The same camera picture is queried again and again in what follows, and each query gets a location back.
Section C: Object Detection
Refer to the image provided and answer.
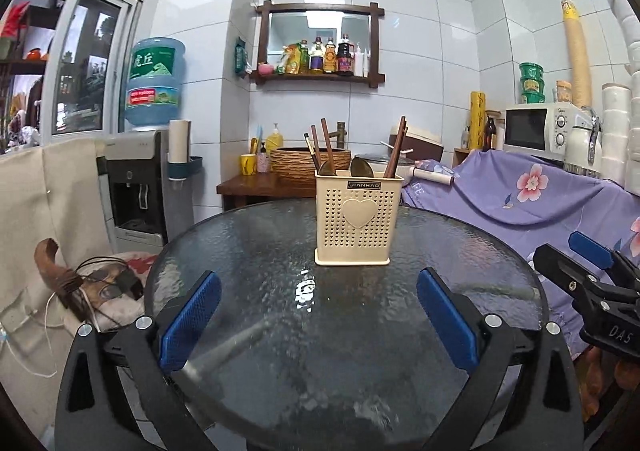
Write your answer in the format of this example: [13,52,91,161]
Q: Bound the dark brown glass bottle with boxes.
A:
[483,115,497,152]

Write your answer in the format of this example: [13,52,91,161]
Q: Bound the green hanging packet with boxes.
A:
[234,37,247,78]

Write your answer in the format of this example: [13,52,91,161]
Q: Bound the paper cup holder tube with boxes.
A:
[167,119,203,181]

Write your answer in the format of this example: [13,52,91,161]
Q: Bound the white microwave oven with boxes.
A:
[503,102,590,162]

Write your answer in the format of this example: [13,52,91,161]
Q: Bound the white kettle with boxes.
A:
[563,106,602,178]

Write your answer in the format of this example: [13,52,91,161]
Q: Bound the cream pan with lid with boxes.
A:
[354,140,457,187]

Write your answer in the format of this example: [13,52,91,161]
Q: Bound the beige plastic utensil holder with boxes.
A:
[314,170,402,267]

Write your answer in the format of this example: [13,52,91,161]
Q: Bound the black chopstick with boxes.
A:
[304,132,321,172]

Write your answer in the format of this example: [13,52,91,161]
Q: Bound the green stacked cups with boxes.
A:
[520,62,546,104]

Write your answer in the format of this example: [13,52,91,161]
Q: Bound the yellow soap bottle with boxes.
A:
[265,122,284,156]

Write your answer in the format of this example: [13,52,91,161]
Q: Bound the yellow roll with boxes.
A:
[469,91,486,150]

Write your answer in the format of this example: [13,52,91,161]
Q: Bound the tall beige paper roll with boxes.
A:
[561,0,592,107]

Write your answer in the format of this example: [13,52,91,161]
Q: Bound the golden spoon left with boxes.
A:
[318,160,336,176]

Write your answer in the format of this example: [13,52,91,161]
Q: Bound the dark wooden wall shelf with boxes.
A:
[250,0,385,89]

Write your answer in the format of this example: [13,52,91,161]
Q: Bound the blue water jug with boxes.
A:
[124,37,186,128]

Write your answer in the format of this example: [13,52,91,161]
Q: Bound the woven basket sink bowl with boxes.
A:
[270,148,352,184]

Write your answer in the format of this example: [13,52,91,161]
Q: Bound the brown wooden side table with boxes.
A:
[216,174,316,211]

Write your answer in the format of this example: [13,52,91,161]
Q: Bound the yellow mug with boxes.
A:
[240,153,258,176]

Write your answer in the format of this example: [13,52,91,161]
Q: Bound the right hand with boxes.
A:
[575,346,639,422]

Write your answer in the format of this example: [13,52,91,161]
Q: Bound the bamboo faucet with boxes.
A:
[330,122,347,150]

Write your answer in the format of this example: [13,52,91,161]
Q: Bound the purple floral cloth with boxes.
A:
[400,148,640,357]

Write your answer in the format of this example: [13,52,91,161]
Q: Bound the brown white rice cooker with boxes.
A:
[400,125,444,162]

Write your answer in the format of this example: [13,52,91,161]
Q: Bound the grey water dispenser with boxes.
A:
[104,128,194,254]

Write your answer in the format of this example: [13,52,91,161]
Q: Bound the wooden chair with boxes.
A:
[34,239,93,322]

